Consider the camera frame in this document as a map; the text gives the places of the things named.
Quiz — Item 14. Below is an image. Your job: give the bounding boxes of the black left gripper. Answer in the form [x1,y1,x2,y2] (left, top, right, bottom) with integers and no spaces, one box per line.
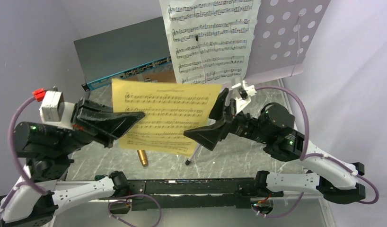
[54,95,147,155]

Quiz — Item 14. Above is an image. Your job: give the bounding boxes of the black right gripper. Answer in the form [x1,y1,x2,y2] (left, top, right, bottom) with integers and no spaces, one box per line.
[184,87,272,150]

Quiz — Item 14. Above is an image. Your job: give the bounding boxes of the gold microphone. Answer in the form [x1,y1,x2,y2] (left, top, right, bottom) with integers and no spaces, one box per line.
[137,150,149,166]

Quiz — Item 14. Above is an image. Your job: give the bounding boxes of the yellow paper sheet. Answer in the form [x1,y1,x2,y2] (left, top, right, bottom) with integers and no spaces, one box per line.
[111,79,221,157]

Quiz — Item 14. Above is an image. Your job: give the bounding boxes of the white sheet music page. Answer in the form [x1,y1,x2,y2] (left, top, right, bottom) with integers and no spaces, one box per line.
[160,0,261,84]

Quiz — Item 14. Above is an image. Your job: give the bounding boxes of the lilac music stand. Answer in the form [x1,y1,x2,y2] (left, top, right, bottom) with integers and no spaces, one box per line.
[184,0,332,166]

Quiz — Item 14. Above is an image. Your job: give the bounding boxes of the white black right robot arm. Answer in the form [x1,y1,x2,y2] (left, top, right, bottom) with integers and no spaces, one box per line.
[184,86,366,204]

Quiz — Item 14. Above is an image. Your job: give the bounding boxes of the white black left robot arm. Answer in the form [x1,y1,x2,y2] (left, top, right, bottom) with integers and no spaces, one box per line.
[0,97,145,227]

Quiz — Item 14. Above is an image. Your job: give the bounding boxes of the wooden base board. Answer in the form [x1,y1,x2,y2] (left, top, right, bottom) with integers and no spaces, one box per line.
[143,70,176,83]

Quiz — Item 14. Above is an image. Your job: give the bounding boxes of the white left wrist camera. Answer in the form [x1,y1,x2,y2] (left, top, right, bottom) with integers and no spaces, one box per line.
[32,87,76,130]

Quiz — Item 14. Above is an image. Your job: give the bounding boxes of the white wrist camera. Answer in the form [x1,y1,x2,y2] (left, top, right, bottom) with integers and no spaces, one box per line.
[231,78,256,113]
[32,87,76,130]

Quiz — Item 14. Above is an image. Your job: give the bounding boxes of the black mounting rail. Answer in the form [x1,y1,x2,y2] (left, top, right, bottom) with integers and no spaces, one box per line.
[111,177,284,211]

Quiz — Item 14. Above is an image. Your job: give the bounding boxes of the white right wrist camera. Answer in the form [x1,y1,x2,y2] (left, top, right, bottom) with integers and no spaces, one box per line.
[231,78,256,113]

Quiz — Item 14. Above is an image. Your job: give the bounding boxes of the grey teal network switch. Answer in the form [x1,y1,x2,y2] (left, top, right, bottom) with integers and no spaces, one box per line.
[74,17,172,91]

